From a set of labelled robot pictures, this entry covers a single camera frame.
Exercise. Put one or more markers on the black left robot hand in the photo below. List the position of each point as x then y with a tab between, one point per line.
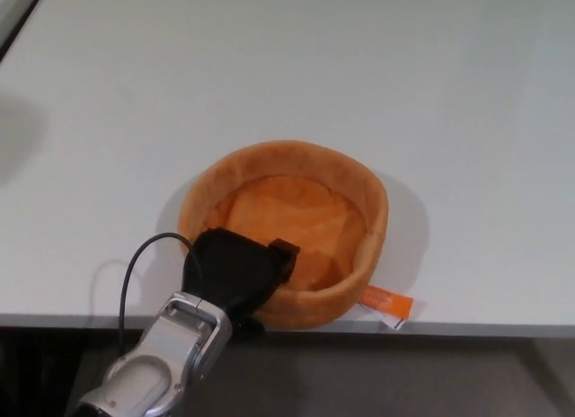
229	268

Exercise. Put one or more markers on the orange plush plate with tag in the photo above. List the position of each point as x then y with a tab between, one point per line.
292	201

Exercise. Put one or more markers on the grey panel with black frame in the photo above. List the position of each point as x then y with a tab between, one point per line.
11	8

